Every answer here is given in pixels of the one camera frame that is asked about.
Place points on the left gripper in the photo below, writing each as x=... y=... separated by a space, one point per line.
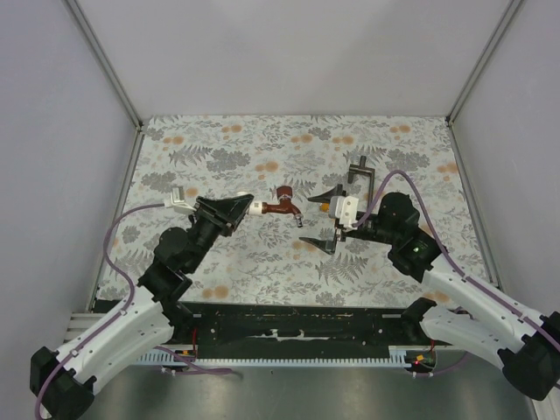
x=225 y=213

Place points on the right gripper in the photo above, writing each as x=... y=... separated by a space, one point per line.
x=327 y=246

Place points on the white pipe elbow fitting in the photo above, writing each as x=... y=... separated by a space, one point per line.
x=256 y=208

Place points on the brown faucet with chrome cap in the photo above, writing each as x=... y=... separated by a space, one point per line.
x=284 y=194

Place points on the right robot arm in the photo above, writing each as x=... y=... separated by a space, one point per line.
x=521 y=342

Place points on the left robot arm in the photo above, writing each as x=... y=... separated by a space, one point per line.
x=66 y=380

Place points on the floral patterned table mat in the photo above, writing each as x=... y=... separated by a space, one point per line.
x=264 y=262

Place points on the grey metal faucet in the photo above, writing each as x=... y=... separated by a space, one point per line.
x=363 y=170

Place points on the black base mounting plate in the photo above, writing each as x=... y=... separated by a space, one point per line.
x=266 y=331

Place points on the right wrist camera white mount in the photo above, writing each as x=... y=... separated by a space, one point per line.
x=343 y=210

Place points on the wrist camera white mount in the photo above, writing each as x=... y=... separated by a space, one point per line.
x=177 y=199
x=343 y=210

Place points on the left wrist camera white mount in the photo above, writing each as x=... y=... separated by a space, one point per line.
x=177 y=199

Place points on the white slotted cable duct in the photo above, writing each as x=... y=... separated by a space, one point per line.
x=395 y=359

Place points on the aluminium rail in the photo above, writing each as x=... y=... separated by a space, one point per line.
x=80 y=323

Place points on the left aluminium frame post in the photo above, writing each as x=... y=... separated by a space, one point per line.
x=87 y=31

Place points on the aluminium frame post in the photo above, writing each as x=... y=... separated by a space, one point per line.
x=87 y=31
x=507 y=18

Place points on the right aluminium frame post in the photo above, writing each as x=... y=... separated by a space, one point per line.
x=507 y=18

